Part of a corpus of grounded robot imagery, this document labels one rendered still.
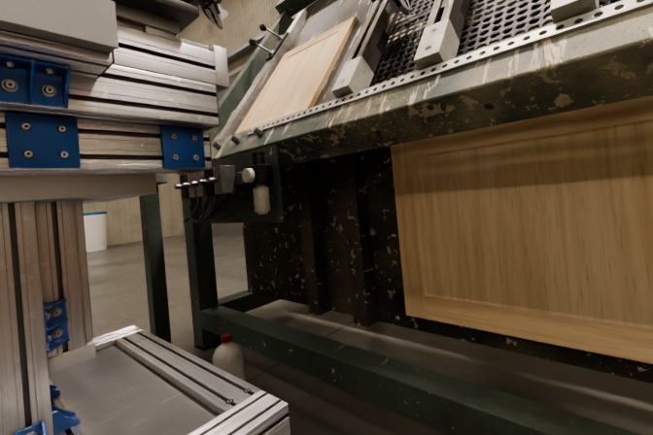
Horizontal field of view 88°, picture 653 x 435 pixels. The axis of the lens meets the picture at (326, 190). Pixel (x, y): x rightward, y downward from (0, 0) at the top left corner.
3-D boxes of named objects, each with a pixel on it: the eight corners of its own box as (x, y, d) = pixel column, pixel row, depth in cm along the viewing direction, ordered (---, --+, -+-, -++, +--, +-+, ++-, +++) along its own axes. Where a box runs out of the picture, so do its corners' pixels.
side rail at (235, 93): (204, 164, 166) (186, 150, 160) (291, 28, 216) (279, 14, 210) (210, 162, 162) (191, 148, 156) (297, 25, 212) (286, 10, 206)
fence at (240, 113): (221, 149, 146) (214, 142, 143) (303, 18, 189) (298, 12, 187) (226, 147, 142) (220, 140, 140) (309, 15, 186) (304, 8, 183)
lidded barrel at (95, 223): (104, 247, 668) (101, 212, 669) (115, 248, 629) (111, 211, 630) (69, 252, 625) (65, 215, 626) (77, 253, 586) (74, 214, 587)
